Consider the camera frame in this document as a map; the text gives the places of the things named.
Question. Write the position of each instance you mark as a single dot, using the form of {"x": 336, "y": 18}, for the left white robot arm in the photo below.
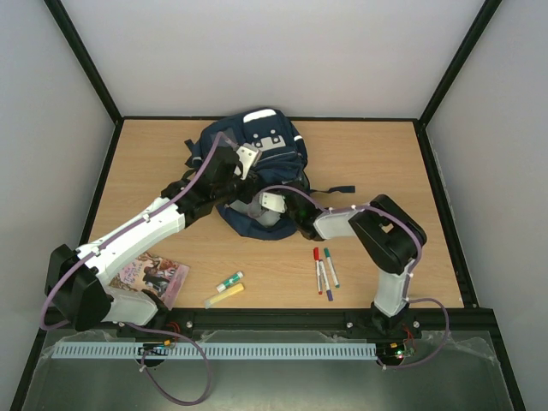
{"x": 79, "y": 280}

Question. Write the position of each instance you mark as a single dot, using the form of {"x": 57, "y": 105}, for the green glue stick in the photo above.
{"x": 229, "y": 282}

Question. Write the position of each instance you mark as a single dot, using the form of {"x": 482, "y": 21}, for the yellow highlighter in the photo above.
{"x": 233, "y": 290}

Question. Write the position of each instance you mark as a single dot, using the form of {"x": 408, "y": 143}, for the light blue cable duct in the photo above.
{"x": 214, "y": 351}

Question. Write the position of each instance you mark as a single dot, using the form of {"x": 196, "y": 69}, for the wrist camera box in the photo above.
{"x": 248, "y": 155}
{"x": 272, "y": 202}

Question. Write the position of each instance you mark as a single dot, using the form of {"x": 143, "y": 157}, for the red marker pen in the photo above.
{"x": 317, "y": 269}

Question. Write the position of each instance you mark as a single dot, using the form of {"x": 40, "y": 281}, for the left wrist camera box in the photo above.
{"x": 248, "y": 155}

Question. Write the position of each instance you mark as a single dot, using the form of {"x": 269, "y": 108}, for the black aluminium frame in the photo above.
{"x": 471, "y": 317}

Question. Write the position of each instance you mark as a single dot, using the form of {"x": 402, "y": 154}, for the green marker pen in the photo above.
{"x": 331, "y": 267}

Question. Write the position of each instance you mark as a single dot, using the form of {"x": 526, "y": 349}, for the purple marker pen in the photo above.
{"x": 323, "y": 275}

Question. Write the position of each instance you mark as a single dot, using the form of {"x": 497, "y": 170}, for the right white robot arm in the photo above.
{"x": 391, "y": 238}

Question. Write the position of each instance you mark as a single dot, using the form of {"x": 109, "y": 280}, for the pink illustrated book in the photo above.
{"x": 163, "y": 277}

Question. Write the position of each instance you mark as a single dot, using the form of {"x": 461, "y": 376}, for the navy blue student backpack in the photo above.
{"x": 280, "y": 169}

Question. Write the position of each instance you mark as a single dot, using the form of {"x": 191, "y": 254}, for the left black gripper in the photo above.
{"x": 248, "y": 193}

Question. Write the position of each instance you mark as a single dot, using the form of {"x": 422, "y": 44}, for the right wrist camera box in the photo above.
{"x": 272, "y": 202}

